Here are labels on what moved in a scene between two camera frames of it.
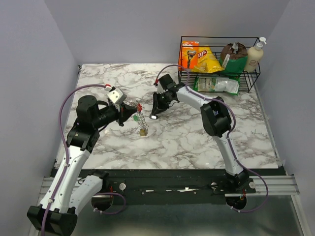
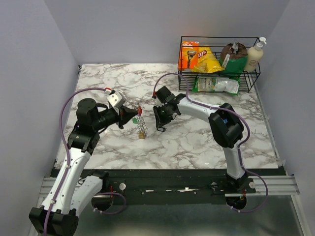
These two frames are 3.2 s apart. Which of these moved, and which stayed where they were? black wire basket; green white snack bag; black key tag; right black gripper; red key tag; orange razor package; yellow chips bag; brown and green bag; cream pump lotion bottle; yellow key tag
Moved: black key tag; right black gripper; red key tag; yellow key tag
Stayed: yellow chips bag; brown and green bag; cream pump lotion bottle; orange razor package; green white snack bag; black wire basket
